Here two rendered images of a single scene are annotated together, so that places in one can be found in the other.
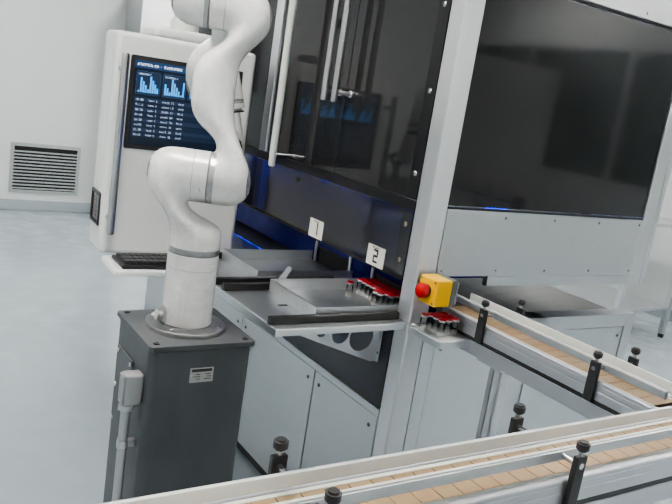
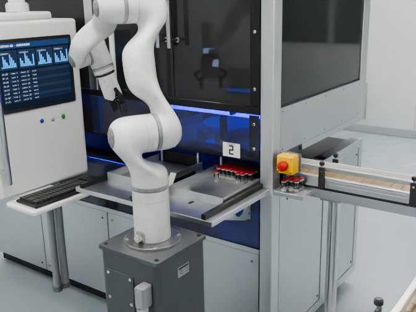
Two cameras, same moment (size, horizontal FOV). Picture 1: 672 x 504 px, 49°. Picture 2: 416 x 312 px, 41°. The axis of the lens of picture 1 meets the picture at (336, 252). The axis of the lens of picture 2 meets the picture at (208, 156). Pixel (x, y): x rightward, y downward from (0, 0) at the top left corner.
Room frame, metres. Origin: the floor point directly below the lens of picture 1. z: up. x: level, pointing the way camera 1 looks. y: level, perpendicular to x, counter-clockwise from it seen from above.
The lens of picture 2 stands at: (0.05, 0.74, 1.63)
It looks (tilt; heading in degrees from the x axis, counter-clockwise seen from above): 16 degrees down; 340
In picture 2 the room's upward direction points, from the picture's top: 1 degrees counter-clockwise
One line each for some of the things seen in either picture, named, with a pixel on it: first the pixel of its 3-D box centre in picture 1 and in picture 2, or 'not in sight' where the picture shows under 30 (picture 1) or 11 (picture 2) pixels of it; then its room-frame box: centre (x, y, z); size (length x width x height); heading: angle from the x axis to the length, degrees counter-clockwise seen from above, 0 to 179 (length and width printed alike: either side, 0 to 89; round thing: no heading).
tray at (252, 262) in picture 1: (286, 264); (156, 170); (2.32, 0.15, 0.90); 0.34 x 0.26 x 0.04; 124
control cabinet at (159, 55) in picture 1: (171, 143); (27, 101); (2.67, 0.64, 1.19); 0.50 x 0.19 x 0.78; 122
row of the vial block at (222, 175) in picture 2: (374, 294); (234, 174); (2.10, -0.13, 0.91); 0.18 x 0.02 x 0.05; 34
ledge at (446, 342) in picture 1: (444, 336); (296, 190); (1.91, -0.32, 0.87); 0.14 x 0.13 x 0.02; 124
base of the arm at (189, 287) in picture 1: (189, 288); (151, 213); (1.70, 0.33, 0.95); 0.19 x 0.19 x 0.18
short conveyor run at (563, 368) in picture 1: (550, 353); (371, 183); (1.74, -0.56, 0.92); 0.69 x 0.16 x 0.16; 34
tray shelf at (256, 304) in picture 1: (292, 289); (176, 187); (2.14, 0.11, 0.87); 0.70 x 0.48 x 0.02; 34
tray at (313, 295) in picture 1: (343, 297); (219, 184); (2.04, -0.04, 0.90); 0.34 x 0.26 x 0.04; 124
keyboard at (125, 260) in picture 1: (175, 260); (64, 189); (2.46, 0.54, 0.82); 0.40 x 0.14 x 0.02; 122
